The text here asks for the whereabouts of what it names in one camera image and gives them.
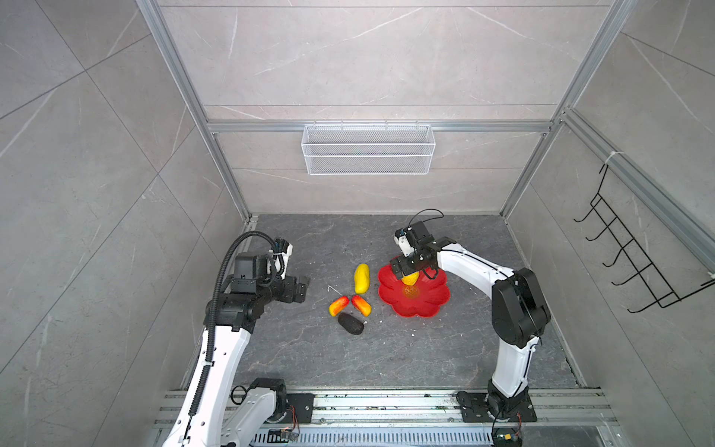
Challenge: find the yellow fake apple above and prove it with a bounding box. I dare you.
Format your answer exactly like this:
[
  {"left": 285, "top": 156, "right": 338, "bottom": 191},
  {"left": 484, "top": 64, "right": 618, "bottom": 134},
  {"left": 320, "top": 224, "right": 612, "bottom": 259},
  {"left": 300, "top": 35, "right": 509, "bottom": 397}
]
[{"left": 400, "top": 272, "right": 421, "bottom": 287}]

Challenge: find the red flower-shaped fruit bowl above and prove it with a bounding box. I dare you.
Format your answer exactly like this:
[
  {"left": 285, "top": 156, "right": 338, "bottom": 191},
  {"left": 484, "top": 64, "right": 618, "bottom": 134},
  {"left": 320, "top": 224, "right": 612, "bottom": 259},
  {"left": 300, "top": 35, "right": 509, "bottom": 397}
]
[{"left": 378, "top": 266, "right": 451, "bottom": 318}]

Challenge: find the yellow fake mango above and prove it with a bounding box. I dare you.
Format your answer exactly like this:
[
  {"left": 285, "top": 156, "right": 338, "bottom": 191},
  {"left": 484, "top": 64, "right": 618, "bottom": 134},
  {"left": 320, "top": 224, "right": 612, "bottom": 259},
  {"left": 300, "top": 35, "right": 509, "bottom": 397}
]
[{"left": 354, "top": 264, "right": 371, "bottom": 295}]

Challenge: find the red-orange fake mango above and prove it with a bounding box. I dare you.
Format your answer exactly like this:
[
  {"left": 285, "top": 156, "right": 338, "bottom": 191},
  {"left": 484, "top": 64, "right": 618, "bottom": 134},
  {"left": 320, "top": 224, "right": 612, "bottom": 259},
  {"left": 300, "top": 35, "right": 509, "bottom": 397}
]
[
  {"left": 329, "top": 296, "right": 350, "bottom": 317},
  {"left": 351, "top": 295, "right": 372, "bottom": 317}
]

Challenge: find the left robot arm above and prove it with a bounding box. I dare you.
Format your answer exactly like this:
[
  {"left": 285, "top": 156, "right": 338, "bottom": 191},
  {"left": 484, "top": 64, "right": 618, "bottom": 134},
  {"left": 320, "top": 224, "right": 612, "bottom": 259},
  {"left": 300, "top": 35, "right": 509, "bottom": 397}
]
[{"left": 164, "top": 244, "right": 308, "bottom": 446}]

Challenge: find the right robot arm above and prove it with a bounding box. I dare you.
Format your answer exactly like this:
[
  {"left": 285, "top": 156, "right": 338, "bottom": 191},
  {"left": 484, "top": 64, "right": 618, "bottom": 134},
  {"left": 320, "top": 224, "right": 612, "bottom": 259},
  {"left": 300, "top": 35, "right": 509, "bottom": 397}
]
[{"left": 390, "top": 221, "right": 551, "bottom": 421}]

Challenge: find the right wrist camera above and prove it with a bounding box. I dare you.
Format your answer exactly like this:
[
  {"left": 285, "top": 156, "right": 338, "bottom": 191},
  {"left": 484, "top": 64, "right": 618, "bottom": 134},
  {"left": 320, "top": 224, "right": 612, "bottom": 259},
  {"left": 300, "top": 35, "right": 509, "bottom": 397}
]
[{"left": 394, "top": 229, "right": 414, "bottom": 257}]

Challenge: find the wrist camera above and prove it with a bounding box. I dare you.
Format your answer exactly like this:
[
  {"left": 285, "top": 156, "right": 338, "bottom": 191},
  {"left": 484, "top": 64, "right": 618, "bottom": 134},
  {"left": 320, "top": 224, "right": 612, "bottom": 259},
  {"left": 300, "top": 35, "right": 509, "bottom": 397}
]
[
  {"left": 273, "top": 238, "right": 293, "bottom": 279},
  {"left": 394, "top": 229, "right": 414, "bottom": 257}
]

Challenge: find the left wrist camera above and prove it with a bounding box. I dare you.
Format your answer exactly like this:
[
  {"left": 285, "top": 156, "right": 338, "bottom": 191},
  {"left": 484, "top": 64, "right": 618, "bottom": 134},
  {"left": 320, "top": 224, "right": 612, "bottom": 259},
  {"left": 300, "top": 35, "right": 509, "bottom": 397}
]
[{"left": 273, "top": 238, "right": 293, "bottom": 279}]

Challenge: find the right camera black cable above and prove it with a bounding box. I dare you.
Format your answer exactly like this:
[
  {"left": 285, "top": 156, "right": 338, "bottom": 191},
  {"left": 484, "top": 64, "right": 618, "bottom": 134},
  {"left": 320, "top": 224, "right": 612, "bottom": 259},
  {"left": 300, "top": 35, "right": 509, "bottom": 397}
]
[{"left": 406, "top": 207, "right": 446, "bottom": 225}]

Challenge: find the black corrugated cable hose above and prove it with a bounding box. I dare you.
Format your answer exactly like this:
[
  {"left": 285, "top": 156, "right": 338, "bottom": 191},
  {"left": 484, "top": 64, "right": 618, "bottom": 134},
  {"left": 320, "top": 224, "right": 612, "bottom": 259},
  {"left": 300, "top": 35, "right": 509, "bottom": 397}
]
[{"left": 187, "top": 231, "right": 279, "bottom": 417}]

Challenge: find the white wire mesh basket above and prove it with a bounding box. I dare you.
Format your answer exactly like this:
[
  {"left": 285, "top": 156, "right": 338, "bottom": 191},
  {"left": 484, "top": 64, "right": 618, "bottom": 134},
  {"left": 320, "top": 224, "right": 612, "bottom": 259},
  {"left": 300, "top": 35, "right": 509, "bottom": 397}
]
[{"left": 301, "top": 124, "right": 436, "bottom": 176}]

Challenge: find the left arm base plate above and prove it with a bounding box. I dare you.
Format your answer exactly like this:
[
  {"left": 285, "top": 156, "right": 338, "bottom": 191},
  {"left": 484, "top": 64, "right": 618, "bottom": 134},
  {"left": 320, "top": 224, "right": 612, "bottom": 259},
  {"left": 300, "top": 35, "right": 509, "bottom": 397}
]
[{"left": 266, "top": 393, "right": 316, "bottom": 426}]

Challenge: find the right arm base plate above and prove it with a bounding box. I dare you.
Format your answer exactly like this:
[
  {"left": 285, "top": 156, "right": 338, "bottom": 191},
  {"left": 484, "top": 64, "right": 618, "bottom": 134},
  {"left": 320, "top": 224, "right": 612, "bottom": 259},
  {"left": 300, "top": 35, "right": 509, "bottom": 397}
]
[{"left": 455, "top": 389, "right": 537, "bottom": 423}]

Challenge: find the aluminium rail frame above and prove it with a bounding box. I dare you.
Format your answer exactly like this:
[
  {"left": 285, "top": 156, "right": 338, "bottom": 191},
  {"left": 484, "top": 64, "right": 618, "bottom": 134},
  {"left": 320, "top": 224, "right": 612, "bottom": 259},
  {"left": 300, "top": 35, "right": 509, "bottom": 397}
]
[{"left": 148, "top": 389, "right": 628, "bottom": 446}]

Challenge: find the black wire hook rack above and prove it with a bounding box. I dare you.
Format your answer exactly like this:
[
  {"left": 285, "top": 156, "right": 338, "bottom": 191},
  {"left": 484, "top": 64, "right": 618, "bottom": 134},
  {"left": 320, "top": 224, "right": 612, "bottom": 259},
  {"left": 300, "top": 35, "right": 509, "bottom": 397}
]
[{"left": 573, "top": 163, "right": 714, "bottom": 315}]

